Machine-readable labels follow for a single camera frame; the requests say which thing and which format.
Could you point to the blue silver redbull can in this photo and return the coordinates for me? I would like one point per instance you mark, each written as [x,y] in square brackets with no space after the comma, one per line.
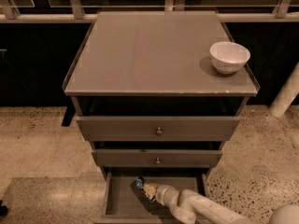
[140,182]

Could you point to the white diagonal post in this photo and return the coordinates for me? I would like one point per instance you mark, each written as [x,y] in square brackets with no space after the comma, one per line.
[286,95]

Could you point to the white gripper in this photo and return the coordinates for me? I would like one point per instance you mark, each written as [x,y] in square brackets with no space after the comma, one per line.
[162,192]

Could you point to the brass top drawer knob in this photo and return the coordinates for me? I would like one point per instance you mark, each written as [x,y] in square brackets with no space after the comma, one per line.
[159,131]

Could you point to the grey top drawer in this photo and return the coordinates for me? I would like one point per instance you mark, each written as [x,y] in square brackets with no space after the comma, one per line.
[107,128]

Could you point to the black object on floor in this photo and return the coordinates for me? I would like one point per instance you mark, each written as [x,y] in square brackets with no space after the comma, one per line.
[3,209]

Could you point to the grey middle drawer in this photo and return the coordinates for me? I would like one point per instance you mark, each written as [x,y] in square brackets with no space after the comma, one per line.
[146,158]

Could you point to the grey drawer cabinet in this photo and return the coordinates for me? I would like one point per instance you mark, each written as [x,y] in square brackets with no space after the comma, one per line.
[155,64]

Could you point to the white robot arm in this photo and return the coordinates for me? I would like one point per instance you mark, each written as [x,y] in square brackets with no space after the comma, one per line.
[186,205]

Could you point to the white ceramic bowl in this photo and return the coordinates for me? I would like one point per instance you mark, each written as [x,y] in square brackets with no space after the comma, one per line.
[228,57]

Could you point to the grey open bottom drawer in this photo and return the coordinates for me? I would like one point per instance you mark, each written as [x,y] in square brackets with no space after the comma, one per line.
[124,203]

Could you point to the white window railing frame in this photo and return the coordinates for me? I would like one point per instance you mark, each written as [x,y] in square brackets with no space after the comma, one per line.
[80,10]

